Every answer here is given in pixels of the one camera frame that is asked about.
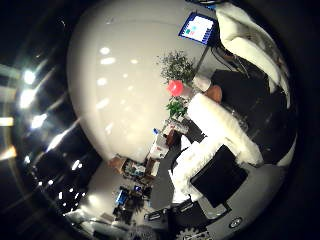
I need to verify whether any small green plant white pot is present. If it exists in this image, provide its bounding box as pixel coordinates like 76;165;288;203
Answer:
165;99;188;120

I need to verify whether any clear spray bottle red trigger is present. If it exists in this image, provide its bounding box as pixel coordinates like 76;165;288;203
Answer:
165;79;194;99

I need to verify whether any round wooden board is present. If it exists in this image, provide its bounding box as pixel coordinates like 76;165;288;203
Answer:
205;84;224;104

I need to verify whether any cluttered storage shelf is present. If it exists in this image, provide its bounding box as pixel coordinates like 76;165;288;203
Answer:
107;155;162;186

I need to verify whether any computer monitor white screen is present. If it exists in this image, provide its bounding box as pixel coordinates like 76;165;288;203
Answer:
177;11;218;47

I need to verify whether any tall leafy plant white pot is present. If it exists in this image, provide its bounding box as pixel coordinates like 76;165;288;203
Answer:
156;50;212;93

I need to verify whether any white cardboard box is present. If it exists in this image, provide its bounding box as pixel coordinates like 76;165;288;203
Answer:
147;133;170;160

